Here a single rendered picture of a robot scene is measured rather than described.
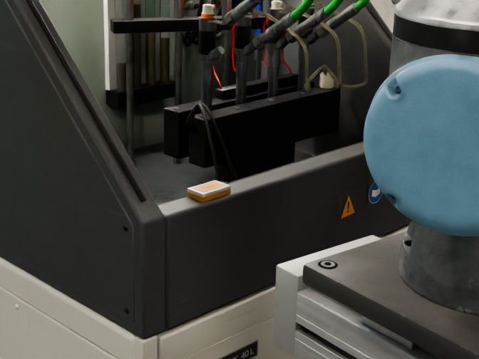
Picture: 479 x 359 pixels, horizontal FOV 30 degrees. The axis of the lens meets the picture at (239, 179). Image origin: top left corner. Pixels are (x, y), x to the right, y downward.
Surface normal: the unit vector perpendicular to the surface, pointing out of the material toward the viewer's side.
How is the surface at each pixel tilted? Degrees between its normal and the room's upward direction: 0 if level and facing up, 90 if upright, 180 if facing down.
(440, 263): 73
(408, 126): 98
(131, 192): 43
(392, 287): 0
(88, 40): 90
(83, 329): 90
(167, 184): 0
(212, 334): 90
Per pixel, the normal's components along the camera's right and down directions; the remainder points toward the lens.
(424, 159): -0.44, 0.41
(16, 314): -0.70, 0.22
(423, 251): -0.87, -0.18
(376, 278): 0.03, -0.94
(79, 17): 0.71, 0.26
